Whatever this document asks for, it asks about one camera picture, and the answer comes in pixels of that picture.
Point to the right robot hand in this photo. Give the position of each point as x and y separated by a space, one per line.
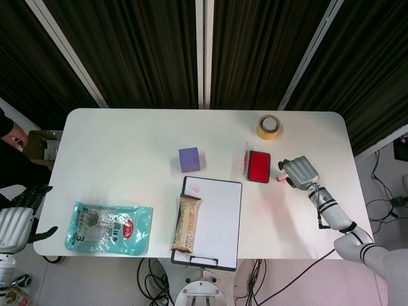
301 172

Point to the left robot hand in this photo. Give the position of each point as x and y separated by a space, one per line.
14 229

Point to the red and white stamp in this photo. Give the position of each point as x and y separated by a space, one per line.
280 178

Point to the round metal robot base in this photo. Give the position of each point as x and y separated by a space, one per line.
204 290

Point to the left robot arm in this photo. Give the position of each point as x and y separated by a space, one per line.
4 267

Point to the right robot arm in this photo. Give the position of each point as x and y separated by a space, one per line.
338 216

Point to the red ink pad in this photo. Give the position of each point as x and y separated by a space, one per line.
259 165

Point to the yellow tape roll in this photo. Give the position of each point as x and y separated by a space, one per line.
269 132

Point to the black and blue caster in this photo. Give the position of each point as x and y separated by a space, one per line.
24 280

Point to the person in black clothing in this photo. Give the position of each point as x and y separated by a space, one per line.
22 172

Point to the colourful printed box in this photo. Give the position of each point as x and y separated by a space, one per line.
14 296

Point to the white paper sheet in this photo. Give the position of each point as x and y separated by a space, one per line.
220 216

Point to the brown cardboard box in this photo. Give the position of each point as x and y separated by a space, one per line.
39 140

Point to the teal snack bag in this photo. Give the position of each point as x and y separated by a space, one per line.
108 229

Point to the black electronic device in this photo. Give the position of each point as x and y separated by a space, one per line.
401 149

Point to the purple foam block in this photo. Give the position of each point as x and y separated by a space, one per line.
189 159

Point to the black clipboard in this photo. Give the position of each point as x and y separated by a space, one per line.
229 266

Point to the dark brown curtain panel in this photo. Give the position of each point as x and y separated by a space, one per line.
255 51
134 51
28 67
369 70

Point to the brown snack bar wrapper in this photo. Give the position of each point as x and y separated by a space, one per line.
187 223

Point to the short white frame bar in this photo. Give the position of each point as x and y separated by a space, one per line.
379 143

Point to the white metal frame post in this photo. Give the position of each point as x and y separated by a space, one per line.
67 52
204 54
307 57

